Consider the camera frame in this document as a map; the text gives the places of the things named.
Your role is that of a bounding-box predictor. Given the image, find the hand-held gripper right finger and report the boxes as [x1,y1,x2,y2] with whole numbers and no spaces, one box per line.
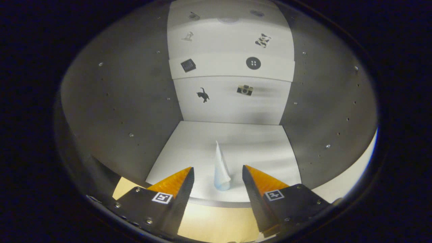
[242,165,331,238]

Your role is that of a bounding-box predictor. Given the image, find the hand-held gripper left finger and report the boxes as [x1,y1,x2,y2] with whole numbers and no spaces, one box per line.
[87,166,195,237]

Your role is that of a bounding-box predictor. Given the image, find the white pointed object blue base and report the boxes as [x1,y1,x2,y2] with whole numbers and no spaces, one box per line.
[214,141,232,192]

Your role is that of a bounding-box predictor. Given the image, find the white cabinet shelf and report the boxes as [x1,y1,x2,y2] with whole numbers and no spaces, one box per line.
[145,120,302,208]

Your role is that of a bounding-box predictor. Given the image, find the dark grey cabinet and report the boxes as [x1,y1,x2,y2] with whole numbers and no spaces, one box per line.
[59,0,378,210]

